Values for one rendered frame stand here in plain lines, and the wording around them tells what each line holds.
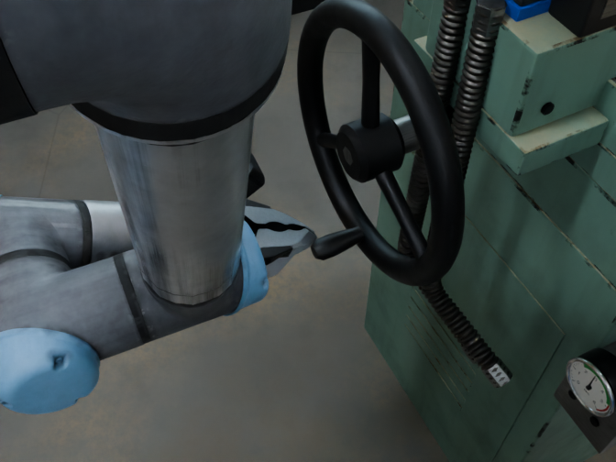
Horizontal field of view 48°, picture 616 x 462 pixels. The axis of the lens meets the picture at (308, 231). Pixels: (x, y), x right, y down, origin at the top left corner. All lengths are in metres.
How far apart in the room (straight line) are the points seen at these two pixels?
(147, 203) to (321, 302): 1.20
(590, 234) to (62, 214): 0.51
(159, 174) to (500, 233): 0.62
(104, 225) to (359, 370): 0.91
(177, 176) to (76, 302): 0.24
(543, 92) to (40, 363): 0.44
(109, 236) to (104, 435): 0.86
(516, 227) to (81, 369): 0.53
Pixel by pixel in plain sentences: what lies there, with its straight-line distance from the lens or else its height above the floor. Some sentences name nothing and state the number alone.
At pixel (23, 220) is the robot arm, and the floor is 0.85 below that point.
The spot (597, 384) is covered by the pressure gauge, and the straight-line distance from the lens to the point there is 0.74.
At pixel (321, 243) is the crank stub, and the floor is 0.71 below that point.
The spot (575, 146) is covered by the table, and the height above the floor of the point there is 0.85.
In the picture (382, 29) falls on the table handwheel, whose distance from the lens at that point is 0.59.
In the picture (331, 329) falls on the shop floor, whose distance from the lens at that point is 1.50.
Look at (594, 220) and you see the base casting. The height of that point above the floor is 0.76.
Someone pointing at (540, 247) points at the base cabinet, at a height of 0.67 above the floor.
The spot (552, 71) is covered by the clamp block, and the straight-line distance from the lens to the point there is 0.60.
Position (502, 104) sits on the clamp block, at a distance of 0.63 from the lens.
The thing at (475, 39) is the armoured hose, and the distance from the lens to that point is 0.61.
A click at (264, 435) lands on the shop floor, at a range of 1.40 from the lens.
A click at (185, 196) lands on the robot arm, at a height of 1.04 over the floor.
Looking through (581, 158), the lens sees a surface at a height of 0.81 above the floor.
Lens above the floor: 1.29
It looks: 52 degrees down
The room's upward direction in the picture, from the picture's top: straight up
